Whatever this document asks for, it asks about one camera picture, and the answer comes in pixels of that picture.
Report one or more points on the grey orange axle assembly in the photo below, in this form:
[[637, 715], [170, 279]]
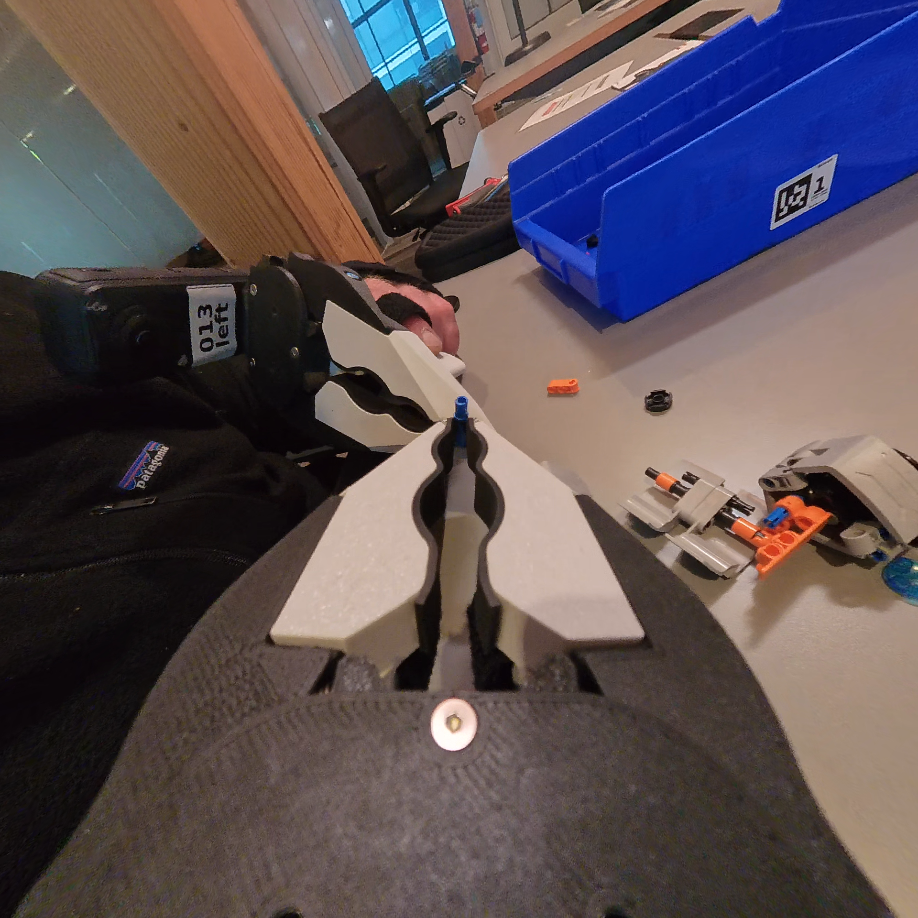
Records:
[[696, 502]]

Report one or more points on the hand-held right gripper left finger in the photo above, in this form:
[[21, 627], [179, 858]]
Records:
[[351, 574]]

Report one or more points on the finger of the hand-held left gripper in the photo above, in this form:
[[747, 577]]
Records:
[[351, 412], [416, 366]]

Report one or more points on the black lamp stand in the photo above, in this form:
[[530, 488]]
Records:
[[527, 39]]

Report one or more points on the orange bush piece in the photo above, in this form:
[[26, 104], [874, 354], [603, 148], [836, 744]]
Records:
[[563, 386]]

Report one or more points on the wooden post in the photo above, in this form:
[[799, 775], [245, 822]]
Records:
[[215, 129]]

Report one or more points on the small blue beam piece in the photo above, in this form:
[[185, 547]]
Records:
[[460, 416]]

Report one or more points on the blue plastic bin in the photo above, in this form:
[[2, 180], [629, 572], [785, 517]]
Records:
[[717, 179]]

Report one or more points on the black mesh office chair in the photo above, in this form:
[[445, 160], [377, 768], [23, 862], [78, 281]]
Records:
[[380, 158]]

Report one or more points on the grey shell block assembly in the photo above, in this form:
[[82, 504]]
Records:
[[853, 466]]

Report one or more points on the grey office desk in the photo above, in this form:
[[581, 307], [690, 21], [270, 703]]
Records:
[[574, 50]]

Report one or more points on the translucent blue round piece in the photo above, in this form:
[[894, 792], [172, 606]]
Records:
[[902, 577]]

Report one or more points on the printed paper sheet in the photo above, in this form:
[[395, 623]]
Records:
[[545, 115], [631, 68]]

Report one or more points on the person's left hand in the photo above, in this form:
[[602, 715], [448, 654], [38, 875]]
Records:
[[430, 315]]

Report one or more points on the dark grey round plate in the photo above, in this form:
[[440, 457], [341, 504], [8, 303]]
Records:
[[658, 400]]

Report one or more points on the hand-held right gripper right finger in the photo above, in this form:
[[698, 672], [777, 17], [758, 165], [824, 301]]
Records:
[[559, 574]]

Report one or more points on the black foam pad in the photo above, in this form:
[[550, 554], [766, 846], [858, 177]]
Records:
[[466, 237]]

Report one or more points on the red fire extinguisher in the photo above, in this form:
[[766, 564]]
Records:
[[479, 29]]

